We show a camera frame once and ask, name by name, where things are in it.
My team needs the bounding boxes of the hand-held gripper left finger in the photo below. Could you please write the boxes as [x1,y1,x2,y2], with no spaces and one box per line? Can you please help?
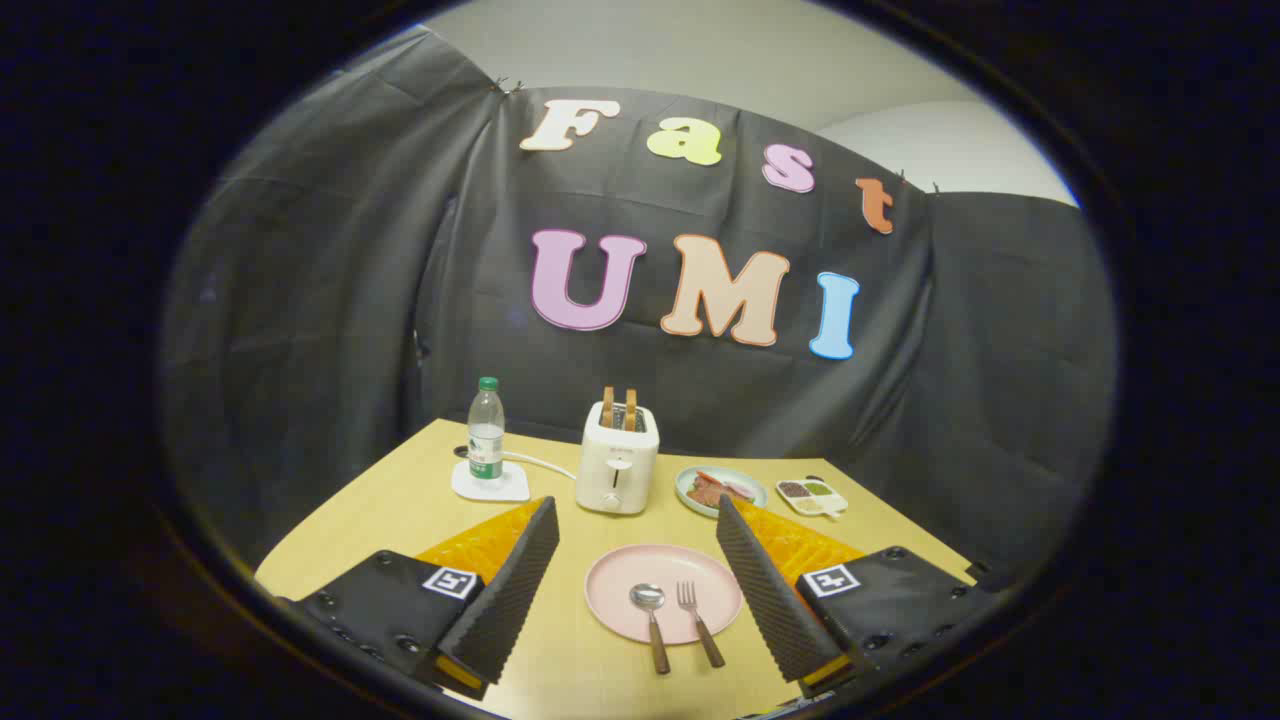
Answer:
[275,495,561,701]

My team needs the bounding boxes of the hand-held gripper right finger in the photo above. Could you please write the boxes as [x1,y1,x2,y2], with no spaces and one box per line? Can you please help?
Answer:
[715,495,1011,701]

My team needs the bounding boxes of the wooden handled metal fork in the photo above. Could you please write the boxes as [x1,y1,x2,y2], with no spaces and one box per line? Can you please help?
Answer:
[676,581,727,669]

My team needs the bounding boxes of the wooden handled metal spoon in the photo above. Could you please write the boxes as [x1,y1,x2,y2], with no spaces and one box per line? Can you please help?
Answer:
[629,584,672,676]

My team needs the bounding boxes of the pale green food plate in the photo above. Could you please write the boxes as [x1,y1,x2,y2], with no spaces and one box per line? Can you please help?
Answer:
[675,466,769,519]

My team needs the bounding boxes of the white square coaster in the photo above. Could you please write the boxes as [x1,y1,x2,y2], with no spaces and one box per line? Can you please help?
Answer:
[451,460,531,503]

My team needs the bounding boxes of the white divided condiment dish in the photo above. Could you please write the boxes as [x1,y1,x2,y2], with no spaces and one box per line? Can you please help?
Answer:
[775,477,849,519]

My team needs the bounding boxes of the pink round plate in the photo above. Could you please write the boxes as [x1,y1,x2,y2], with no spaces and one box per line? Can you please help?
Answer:
[585,544,744,646]

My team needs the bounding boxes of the brown meat slice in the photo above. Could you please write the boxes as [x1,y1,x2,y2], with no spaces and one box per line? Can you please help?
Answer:
[688,472,751,508]

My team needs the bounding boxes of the clear plastic water bottle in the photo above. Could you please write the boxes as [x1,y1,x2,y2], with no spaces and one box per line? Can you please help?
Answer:
[467,377,506,483]

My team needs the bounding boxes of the white toaster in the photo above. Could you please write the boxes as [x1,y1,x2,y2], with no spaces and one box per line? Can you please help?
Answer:
[575,402,661,516]

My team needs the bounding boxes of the black backdrop cloth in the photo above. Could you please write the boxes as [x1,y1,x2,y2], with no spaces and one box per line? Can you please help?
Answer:
[160,25,1119,591]

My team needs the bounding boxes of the white power cable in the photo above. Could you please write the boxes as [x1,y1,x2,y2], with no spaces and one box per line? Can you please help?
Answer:
[503,450,579,481]

